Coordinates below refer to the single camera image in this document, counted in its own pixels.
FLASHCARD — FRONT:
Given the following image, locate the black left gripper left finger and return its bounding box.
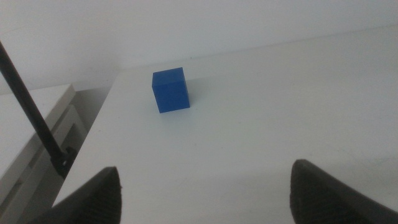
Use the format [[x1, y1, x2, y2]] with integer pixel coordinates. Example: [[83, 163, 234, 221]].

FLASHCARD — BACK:
[[29, 166, 123, 224]]

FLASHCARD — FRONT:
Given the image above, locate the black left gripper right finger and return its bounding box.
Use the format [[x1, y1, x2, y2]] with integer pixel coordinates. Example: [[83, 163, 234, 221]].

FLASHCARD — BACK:
[[289, 159, 398, 224]]

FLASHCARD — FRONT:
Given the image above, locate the blue cube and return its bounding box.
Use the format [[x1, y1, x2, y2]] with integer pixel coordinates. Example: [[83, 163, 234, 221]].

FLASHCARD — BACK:
[[151, 67, 191, 114]]

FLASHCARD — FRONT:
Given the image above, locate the white side furniture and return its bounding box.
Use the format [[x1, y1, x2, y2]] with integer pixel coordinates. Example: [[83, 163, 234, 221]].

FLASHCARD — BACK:
[[0, 83, 90, 224]]

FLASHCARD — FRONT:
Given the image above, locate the black left arm hanging cable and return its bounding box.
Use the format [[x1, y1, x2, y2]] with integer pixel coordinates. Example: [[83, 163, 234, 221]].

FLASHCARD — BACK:
[[0, 40, 67, 162]]

